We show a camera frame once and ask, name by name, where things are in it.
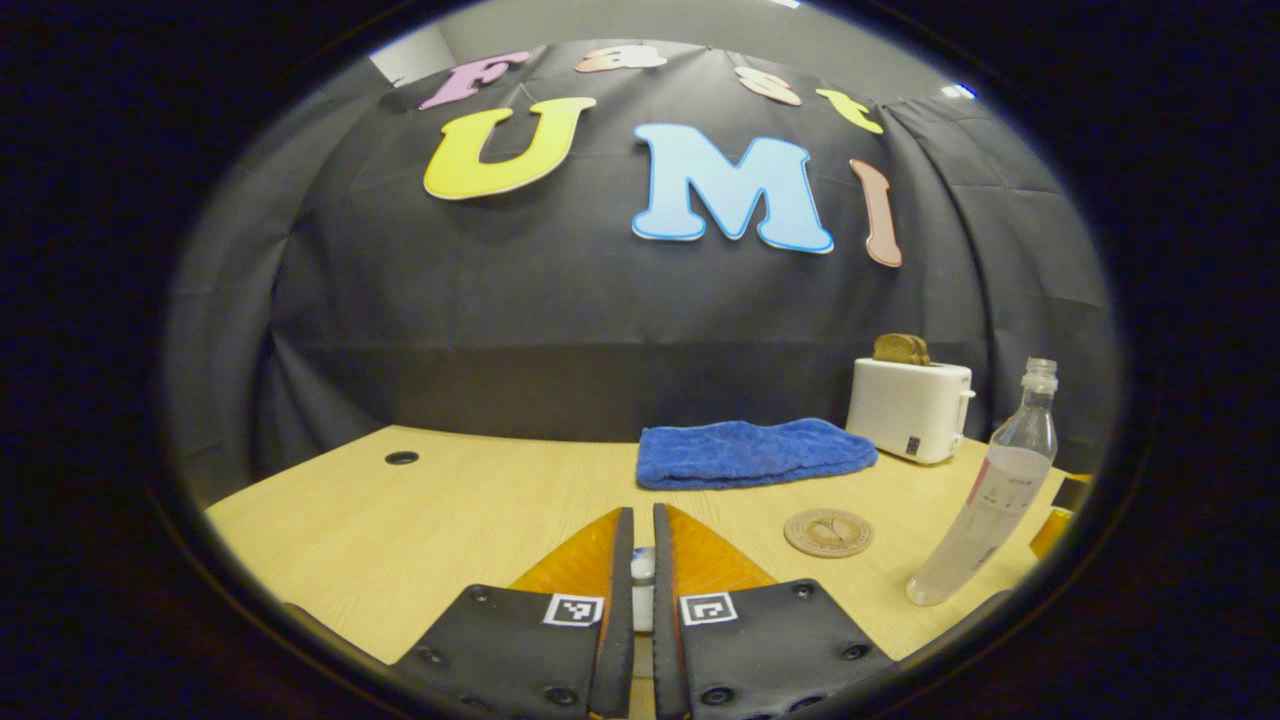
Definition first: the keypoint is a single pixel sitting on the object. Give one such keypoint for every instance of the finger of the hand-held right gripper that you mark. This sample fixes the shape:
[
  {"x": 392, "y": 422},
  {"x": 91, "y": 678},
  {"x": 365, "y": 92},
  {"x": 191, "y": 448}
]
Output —
[{"x": 1050, "y": 530}]

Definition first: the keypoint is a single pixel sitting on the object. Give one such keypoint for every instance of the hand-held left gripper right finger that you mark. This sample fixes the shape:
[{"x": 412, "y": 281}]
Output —
[{"x": 664, "y": 620}]

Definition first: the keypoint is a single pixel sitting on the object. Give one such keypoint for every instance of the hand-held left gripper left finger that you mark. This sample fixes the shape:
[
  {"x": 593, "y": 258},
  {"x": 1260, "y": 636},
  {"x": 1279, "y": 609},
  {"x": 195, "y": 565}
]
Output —
[{"x": 622, "y": 620}]

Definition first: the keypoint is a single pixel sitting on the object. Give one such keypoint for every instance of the white teacup lid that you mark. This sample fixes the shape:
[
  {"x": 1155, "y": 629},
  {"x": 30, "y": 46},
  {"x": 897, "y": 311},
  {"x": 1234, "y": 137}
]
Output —
[{"x": 643, "y": 575}]

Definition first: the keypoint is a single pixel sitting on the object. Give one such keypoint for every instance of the clear plastic water bottle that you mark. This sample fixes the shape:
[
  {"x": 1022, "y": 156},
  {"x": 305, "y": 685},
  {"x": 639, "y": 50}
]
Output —
[{"x": 985, "y": 510}]

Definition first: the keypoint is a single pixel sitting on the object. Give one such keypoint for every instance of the round wooden coaster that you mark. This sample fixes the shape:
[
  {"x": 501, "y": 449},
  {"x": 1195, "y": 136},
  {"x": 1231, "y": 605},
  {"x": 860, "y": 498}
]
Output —
[{"x": 828, "y": 532}]

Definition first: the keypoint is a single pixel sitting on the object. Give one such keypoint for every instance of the blue towel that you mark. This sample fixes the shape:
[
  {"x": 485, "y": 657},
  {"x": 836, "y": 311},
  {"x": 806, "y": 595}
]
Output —
[{"x": 750, "y": 455}]

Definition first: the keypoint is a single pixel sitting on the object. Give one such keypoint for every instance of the white toaster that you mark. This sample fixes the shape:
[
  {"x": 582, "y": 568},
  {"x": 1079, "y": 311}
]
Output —
[{"x": 905, "y": 405}]

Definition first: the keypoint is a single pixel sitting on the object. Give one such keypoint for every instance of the black backdrop cloth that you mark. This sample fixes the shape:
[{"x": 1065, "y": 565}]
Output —
[{"x": 500, "y": 320}]

